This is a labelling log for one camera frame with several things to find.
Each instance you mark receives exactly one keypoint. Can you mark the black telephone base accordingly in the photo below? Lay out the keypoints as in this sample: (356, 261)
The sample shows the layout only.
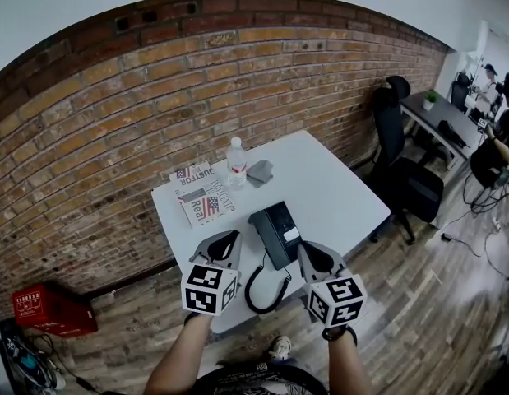
(279, 229)

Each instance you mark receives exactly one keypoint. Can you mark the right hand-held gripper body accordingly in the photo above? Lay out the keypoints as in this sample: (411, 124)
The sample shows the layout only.
(336, 298)

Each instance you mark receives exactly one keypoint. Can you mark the clear plastic water bottle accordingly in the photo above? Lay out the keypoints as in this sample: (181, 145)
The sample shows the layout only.
(237, 167)

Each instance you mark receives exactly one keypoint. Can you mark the black mesh office chair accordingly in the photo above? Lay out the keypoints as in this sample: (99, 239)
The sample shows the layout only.
(459, 91)

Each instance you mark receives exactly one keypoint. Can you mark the large flag print newspaper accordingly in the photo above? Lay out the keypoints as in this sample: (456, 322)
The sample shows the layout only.
(206, 206)

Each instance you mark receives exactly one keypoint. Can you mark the dark grey desk white legs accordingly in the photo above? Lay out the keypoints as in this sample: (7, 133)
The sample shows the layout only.
(439, 113)

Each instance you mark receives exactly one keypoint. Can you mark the black power adapter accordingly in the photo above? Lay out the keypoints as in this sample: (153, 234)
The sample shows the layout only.
(447, 237)

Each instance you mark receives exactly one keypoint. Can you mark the black bag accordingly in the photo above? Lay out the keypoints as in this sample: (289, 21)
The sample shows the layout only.
(451, 132)

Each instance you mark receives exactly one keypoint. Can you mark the person's light shoe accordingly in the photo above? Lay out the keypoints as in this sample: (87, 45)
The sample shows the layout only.
(282, 346)

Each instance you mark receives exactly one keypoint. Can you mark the small potted green plant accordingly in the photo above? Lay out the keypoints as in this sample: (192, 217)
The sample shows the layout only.
(430, 99)

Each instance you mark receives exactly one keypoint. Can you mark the white power strip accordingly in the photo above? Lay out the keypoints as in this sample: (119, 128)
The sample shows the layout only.
(497, 224)

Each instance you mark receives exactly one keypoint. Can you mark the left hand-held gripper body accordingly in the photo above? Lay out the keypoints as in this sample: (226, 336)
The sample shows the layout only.
(206, 288)

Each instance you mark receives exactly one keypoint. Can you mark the person's black printed shirt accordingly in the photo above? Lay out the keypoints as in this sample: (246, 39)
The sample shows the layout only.
(258, 381)

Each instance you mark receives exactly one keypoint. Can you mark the red plastic crate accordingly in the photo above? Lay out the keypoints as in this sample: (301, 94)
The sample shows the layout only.
(52, 313)

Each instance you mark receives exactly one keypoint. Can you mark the black wristband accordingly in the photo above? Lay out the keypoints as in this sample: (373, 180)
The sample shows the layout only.
(339, 335)
(193, 317)

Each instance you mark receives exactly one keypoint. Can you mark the person's right forearm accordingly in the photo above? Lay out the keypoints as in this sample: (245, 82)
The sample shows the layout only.
(348, 370)

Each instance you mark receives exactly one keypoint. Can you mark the person's left forearm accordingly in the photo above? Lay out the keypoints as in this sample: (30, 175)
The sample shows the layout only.
(176, 356)

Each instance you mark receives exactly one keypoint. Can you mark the grey folded cloth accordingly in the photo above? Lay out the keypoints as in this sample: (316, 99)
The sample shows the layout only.
(260, 173)

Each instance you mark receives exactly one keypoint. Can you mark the small flag print newspaper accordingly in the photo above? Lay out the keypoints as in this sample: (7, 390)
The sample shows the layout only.
(192, 173)

